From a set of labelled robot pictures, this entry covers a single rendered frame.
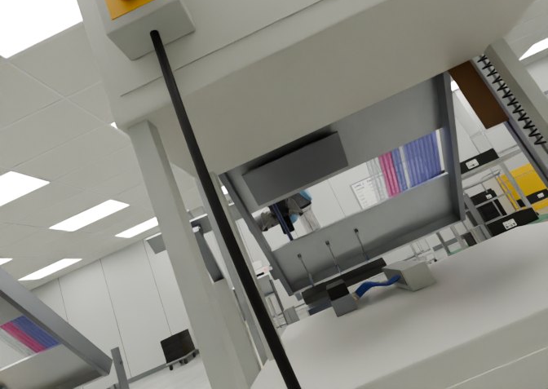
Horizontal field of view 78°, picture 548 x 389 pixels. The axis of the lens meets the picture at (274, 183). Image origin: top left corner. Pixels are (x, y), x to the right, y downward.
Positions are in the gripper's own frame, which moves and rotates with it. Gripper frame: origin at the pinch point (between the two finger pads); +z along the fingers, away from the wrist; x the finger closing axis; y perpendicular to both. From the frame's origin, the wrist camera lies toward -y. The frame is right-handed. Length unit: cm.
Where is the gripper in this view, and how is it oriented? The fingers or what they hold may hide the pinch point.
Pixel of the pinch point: (284, 224)
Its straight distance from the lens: 117.0
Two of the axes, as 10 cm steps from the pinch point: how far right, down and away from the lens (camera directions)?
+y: -4.1, -8.7, -2.9
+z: 0.8, 2.8, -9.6
